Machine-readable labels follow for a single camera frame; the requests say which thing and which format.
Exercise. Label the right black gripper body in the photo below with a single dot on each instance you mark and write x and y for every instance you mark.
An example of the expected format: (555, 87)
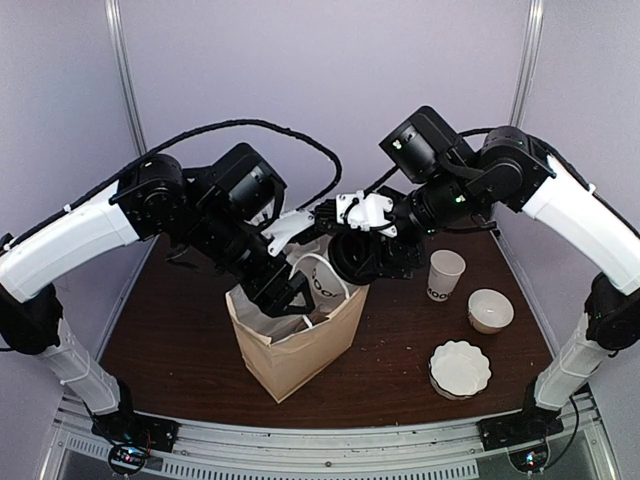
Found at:
(392, 257)

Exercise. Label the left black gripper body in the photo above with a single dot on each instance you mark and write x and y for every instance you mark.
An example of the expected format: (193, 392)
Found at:
(258, 288)

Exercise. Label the white paper coffee cup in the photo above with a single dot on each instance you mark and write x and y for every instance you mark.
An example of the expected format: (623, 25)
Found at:
(328, 289)

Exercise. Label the cardboard cup carrier tray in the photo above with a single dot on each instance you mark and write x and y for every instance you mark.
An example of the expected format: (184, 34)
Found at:
(281, 328)

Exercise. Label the black plastic cup lid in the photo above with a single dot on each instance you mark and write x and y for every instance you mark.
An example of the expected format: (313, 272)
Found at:
(353, 257)

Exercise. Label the brown paper bag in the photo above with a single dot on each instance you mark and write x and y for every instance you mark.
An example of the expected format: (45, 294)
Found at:
(284, 367)

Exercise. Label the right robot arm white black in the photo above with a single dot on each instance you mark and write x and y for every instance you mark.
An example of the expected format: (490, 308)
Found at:
(527, 175)

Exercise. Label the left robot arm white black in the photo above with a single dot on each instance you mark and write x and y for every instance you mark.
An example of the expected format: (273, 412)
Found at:
(210, 209)

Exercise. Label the white round bowl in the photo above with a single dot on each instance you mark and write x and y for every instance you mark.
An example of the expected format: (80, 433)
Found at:
(489, 311)

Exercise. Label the white scalloped dish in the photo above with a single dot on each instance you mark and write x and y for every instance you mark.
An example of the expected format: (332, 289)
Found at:
(459, 370)

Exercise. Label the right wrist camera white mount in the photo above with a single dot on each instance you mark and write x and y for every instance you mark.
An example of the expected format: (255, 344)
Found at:
(358, 212)

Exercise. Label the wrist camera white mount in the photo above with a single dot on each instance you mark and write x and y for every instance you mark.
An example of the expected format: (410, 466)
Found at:
(296, 226)
(358, 212)

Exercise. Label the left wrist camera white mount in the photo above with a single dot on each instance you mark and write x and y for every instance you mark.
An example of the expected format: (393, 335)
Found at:
(296, 226)

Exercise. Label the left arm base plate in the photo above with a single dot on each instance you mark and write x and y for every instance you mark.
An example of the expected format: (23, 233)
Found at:
(147, 432)

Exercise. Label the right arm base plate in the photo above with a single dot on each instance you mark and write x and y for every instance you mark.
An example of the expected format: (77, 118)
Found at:
(517, 428)

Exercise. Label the aluminium front rail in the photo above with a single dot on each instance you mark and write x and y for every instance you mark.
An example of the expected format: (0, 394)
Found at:
(443, 450)

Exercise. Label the left aluminium corner post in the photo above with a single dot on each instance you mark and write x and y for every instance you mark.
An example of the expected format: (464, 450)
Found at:
(117, 35)

